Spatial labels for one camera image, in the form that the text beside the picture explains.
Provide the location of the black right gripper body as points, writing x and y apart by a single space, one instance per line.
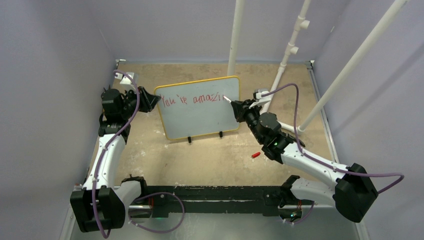
251 115

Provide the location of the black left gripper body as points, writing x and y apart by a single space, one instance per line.
130 103

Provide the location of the yellow framed whiteboard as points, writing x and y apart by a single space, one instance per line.
197 108

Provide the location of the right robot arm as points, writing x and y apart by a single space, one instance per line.
314 162

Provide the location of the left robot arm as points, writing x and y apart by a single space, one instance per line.
106 165

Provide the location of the red marker cap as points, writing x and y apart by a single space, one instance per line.
255 155

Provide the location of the white vertical pole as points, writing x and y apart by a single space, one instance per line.
235 35

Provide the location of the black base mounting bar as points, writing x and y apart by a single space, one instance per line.
158 201

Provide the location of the white diagonal pole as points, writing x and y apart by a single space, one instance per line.
381 26

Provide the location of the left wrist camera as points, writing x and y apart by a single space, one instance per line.
125 82

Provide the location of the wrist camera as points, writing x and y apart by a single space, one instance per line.
261 97
125 82

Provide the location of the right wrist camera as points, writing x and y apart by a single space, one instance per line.
261 97

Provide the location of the black handled pliers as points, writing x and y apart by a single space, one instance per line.
298 140

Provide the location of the white PVC pipe frame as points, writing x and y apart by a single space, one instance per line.
301 23

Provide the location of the aluminium front rail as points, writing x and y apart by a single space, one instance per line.
298 209

